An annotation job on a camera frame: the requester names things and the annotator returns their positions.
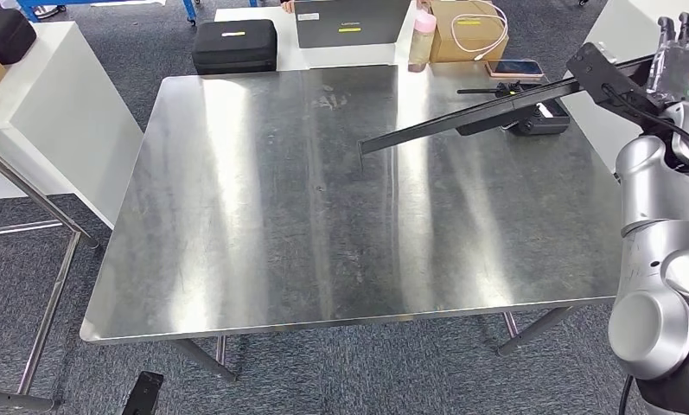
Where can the person's right hand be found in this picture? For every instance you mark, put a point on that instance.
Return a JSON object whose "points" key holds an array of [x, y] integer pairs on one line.
{"points": [[288, 5]]}

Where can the person's left hand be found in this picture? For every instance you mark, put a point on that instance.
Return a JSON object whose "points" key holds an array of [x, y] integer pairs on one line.
{"points": [[423, 3]]}

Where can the long black plastic part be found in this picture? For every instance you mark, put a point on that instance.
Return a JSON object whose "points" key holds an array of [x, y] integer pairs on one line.
{"points": [[464, 117]]}

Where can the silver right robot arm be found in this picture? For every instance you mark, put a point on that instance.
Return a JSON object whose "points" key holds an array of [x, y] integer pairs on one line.
{"points": [[653, 189]]}

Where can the blue metal shelf rack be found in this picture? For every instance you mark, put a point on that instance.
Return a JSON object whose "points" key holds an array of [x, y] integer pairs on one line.
{"points": [[189, 14]]}

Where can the large steel workbench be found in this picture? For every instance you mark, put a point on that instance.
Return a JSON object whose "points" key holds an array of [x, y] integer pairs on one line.
{"points": [[264, 229]]}

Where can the bottle with pink cap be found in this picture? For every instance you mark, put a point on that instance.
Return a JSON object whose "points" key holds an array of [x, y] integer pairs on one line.
{"points": [[421, 46]]}

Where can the grey laptop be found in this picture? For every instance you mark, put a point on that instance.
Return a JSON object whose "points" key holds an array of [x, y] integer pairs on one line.
{"points": [[350, 17]]}

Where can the black zip case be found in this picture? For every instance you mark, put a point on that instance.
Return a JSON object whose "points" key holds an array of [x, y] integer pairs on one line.
{"points": [[3, 34], [235, 46]]}

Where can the smartphone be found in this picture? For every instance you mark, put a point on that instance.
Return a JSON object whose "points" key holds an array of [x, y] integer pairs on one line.
{"points": [[515, 67]]}

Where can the black device with antennas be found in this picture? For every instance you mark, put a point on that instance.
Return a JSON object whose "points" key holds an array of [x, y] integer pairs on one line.
{"points": [[550, 123]]}

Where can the steel table frame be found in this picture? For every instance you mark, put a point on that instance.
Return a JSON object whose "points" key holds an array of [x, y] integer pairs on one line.
{"points": [[46, 321]]}

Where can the black left camera bracket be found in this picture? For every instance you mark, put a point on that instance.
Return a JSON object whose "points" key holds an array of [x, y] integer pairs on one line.
{"points": [[143, 395]]}

